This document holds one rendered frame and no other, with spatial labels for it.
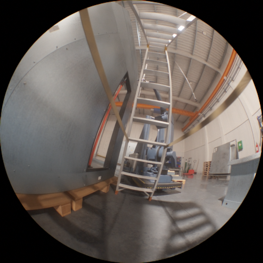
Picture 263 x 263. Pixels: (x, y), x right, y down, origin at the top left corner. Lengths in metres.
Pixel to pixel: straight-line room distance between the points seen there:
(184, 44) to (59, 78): 7.70
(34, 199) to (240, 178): 1.80
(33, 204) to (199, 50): 8.80
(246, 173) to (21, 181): 1.84
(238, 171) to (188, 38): 7.71
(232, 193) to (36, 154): 1.85
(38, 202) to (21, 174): 0.17
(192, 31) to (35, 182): 8.57
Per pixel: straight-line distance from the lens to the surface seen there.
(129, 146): 6.81
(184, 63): 8.07
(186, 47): 7.90
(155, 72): 1.17
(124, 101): 1.76
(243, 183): 1.38
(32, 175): 0.60
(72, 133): 0.63
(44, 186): 0.66
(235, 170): 1.41
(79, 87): 0.66
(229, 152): 4.30
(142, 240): 0.73
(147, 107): 9.25
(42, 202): 0.63
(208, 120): 0.39
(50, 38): 0.68
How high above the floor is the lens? 0.60
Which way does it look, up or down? 21 degrees up
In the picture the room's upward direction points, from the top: 13 degrees clockwise
